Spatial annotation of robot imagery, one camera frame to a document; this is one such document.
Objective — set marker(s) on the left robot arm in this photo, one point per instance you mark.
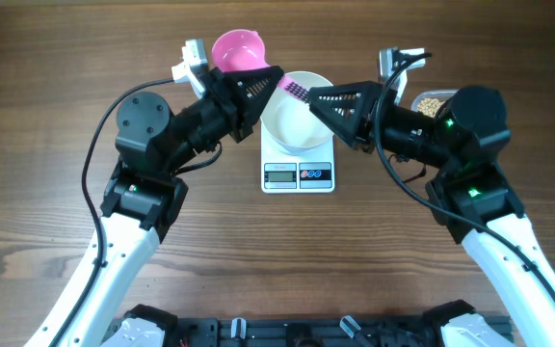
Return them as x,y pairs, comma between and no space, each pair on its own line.
163,125

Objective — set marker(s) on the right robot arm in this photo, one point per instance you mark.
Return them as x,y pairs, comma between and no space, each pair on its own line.
449,164

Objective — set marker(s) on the soybeans in container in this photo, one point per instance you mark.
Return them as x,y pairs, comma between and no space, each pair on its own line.
429,106

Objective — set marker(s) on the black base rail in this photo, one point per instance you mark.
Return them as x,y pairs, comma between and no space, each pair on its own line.
195,332

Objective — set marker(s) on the clear plastic container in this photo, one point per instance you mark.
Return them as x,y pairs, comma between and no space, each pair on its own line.
443,95

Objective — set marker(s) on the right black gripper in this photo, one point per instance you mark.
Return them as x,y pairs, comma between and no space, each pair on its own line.
353,127

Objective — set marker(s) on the pink plastic scoop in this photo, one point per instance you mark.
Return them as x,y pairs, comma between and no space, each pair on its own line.
243,50

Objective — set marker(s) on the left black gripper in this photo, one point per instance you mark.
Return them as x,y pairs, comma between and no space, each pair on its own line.
246,116

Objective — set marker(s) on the white digital kitchen scale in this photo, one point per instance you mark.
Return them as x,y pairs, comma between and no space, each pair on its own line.
310,171

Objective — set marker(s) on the white bowl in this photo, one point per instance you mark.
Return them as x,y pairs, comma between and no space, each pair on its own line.
291,124

